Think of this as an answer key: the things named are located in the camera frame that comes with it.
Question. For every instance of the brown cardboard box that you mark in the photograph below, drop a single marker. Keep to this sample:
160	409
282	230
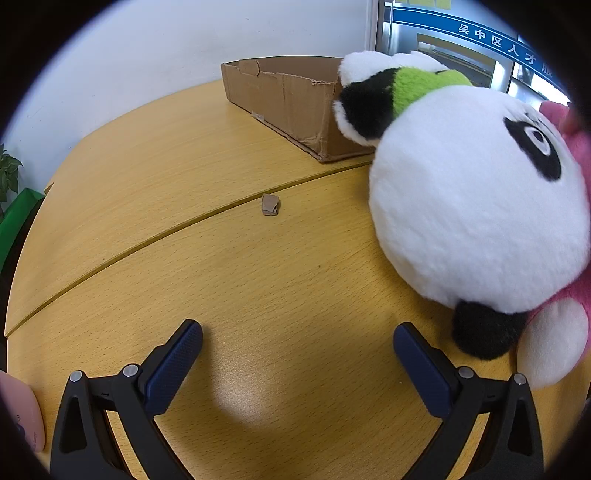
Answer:
286	101

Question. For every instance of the potted green plant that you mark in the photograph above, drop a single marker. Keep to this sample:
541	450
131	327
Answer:
8	170

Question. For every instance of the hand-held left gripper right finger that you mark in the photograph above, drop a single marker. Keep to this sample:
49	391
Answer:
422	369

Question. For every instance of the blue glass wall banner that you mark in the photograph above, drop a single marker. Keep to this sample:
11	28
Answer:
485	37

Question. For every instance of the pink bear plush toy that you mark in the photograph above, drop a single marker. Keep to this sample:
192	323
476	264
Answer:
582	147

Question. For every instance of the small cardboard scrap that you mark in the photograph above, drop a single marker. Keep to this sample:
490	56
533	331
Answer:
270	205

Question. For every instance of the panda plush toy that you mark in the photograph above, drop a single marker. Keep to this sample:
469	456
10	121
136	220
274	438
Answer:
461	207

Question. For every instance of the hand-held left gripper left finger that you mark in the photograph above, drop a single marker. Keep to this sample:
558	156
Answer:
173	369

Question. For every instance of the pink plastic object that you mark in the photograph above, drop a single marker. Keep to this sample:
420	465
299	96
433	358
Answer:
21	410

